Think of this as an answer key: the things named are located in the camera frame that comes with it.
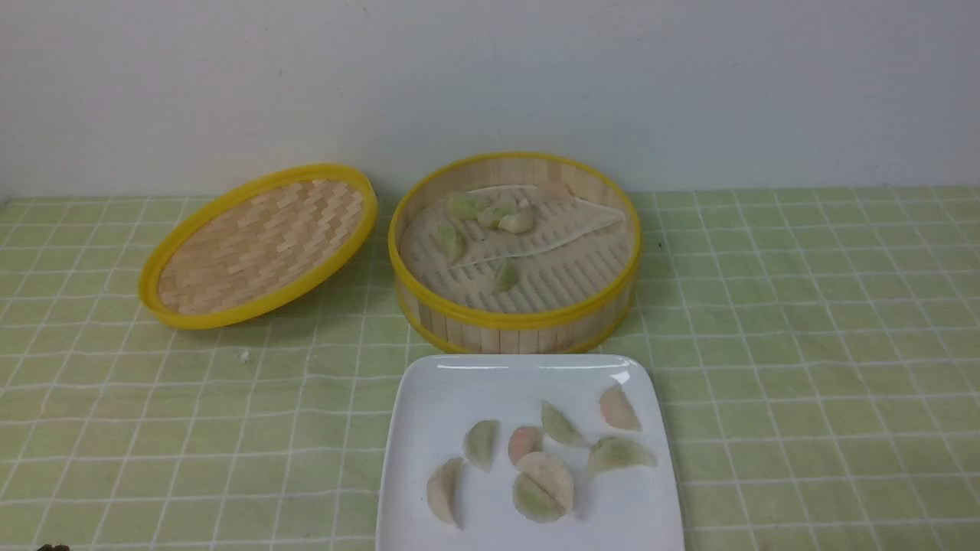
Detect green dumpling steamer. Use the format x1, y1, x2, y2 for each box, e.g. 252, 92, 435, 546
436, 220, 466, 264
492, 258, 519, 293
446, 192, 488, 222

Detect white square plate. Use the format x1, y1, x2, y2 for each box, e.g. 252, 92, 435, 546
375, 354, 685, 550

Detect green dumpling centre back plate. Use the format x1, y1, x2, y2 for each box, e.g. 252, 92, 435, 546
541, 400, 587, 447

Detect green dumpling plate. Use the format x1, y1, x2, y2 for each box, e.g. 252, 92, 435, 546
541, 400, 587, 447
511, 474, 567, 523
463, 419, 501, 473

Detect green dumpling left centre plate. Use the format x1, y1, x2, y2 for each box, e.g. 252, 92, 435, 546
463, 419, 501, 473

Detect small pink dumpling on plate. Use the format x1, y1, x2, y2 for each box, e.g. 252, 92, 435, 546
508, 425, 544, 467

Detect pink dumpling at plate back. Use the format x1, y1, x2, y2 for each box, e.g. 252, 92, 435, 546
599, 383, 642, 432

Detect green dumpling right on plate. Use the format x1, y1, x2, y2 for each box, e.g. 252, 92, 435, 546
586, 436, 657, 474

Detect beige dumpling left front plate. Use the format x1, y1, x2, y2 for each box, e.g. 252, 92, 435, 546
426, 457, 465, 529

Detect green dumpling front plate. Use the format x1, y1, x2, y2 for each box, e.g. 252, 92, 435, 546
511, 474, 567, 523

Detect green dumpling steamer front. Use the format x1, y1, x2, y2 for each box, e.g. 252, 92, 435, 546
492, 258, 519, 293

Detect yellow rimmed bamboo steamer basket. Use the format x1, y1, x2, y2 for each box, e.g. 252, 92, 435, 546
387, 152, 642, 354

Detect white steamer paper liner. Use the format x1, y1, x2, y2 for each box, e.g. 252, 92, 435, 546
397, 185, 635, 315

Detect yellow rimmed bamboo steamer lid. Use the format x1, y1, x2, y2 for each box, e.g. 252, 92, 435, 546
138, 164, 378, 329

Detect green checkered tablecloth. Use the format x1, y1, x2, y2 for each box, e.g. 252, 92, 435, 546
1, 187, 979, 550

